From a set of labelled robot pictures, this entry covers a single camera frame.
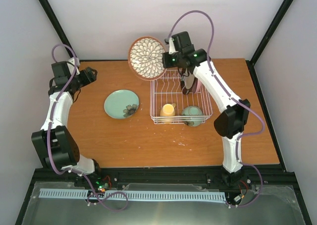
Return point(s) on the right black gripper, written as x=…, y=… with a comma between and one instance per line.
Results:
x=166, y=63

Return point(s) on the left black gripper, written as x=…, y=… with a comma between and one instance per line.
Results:
x=88, y=77

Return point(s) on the dark striped plate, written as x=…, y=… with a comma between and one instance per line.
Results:
x=188, y=82

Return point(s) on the teal bottom bowl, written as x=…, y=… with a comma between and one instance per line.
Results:
x=145, y=58

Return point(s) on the pink plate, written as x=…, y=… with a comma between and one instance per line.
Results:
x=196, y=86

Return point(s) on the teal flower plate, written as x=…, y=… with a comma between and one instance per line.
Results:
x=121, y=104

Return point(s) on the yellow mug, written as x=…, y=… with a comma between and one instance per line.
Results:
x=167, y=111

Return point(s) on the teal ceramic bowl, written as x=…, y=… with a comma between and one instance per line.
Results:
x=193, y=116

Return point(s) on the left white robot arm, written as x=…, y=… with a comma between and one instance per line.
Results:
x=53, y=143

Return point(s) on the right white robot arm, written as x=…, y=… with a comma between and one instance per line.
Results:
x=233, y=111

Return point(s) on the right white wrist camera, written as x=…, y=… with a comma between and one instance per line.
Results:
x=171, y=47

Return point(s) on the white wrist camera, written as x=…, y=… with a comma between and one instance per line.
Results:
x=171, y=47
x=71, y=63

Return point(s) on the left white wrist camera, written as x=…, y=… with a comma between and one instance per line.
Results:
x=71, y=63

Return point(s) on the white wire dish rack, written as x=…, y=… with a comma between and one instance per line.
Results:
x=167, y=90

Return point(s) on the light blue cable duct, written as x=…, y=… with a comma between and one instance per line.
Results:
x=137, y=196

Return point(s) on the black aluminium frame rail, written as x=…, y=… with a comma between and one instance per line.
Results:
x=206, y=177

